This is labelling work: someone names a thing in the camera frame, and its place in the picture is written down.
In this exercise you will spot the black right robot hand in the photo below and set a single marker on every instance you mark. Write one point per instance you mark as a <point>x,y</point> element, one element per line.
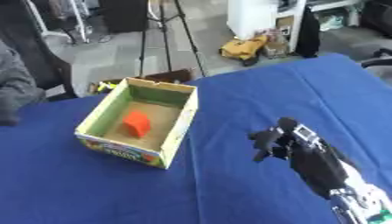
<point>314,163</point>

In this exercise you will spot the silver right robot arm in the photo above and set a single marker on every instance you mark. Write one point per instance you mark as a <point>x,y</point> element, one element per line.
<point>363,204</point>

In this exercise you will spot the brown cardboard box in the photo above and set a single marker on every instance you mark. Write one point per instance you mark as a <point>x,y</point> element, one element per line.
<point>168,76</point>

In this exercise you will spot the green-lined cardboard box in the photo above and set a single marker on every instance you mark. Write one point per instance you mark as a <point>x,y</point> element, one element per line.
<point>138,122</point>

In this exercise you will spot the black hanging cloth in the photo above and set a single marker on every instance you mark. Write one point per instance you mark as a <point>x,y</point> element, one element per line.
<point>308,33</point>

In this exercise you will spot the yellow bag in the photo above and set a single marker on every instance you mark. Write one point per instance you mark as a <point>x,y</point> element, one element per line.
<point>244,48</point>

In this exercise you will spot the white cabinet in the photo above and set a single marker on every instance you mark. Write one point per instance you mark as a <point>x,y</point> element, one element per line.
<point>265,17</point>

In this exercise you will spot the orange block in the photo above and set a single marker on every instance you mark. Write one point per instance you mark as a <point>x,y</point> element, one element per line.
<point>137,123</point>

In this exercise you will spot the black tripod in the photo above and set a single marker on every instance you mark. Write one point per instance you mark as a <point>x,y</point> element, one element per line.
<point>168,38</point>

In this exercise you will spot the person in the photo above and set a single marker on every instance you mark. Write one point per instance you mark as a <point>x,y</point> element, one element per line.
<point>15,87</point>

